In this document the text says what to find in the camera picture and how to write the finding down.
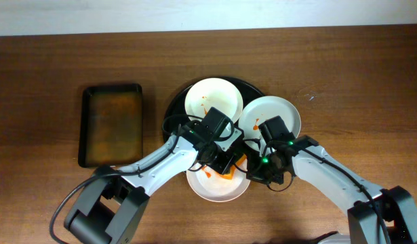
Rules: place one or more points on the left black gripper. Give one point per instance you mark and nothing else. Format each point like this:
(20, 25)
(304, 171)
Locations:
(224, 165)

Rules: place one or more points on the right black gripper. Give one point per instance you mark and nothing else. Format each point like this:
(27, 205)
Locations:
(257, 173)

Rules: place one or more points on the orange sponge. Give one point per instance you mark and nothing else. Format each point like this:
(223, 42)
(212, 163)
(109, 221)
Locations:
(229, 175)

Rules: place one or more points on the white plate bottom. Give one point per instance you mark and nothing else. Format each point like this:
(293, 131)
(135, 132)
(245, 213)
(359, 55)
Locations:
(216, 189)

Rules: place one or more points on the white plate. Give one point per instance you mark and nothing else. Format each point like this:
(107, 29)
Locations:
(214, 92)
(216, 189)

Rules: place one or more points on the pale green plate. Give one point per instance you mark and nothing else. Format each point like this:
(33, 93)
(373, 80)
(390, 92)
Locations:
(264, 108)

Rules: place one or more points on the white plate top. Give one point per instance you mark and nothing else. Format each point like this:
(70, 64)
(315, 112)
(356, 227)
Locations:
(214, 92)

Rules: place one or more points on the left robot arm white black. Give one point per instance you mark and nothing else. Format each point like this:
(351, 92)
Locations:
(110, 203)

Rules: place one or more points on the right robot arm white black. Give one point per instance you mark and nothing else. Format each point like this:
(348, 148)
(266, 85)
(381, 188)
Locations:
(375, 214)

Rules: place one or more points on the round black tray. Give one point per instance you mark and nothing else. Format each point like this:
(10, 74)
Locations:
(248, 91)

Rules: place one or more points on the black rectangular tray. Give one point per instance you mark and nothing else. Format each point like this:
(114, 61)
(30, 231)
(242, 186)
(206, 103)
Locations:
(111, 127)

